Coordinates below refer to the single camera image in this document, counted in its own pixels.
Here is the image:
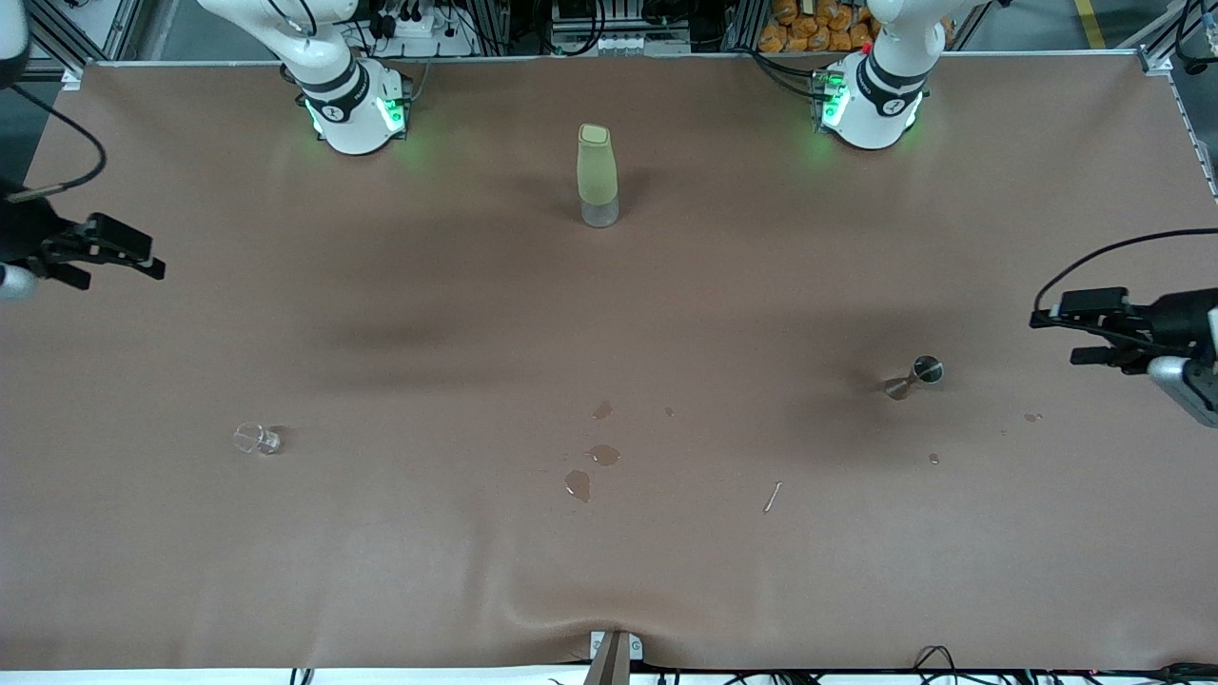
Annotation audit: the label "clear glass cup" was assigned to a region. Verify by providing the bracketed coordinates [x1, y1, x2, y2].
[233, 421, 284, 456]

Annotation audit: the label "metal table clamp bracket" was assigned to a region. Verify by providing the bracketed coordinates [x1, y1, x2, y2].
[588, 630, 644, 685]

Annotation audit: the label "white power strip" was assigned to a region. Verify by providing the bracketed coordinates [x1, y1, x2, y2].
[366, 5, 477, 58]

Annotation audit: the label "steel jigger measuring cup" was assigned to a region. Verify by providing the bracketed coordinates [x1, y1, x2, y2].
[883, 355, 945, 401]

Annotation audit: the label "black electronics rack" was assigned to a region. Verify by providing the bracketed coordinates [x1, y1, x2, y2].
[476, 0, 762, 56]

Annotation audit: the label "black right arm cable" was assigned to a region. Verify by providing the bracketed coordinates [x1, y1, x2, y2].
[0, 84, 106, 203]

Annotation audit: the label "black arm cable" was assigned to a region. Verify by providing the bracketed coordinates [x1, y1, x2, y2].
[0, 84, 106, 203]
[1033, 228, 1218, 315]

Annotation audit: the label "aluminium frame profile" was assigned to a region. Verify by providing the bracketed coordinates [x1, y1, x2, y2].
[24, 0, 144, 91]
[1123, 0, 1218, 201]

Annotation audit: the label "pale green bottle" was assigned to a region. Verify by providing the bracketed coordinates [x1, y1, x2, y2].
[577, 124, 620, 229]

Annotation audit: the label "black cable loop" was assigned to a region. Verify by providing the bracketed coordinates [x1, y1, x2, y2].
[913, 645, 962, 685]

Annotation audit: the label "brown table cover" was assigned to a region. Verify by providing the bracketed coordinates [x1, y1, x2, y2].
[0, 52, 1218, 672]

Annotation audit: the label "orange snack packets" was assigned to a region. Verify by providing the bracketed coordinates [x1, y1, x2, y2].
[758, 0, 881, 53]

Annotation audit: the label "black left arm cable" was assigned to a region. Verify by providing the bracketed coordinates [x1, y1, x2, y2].
[1033, 228, 1218, 315]

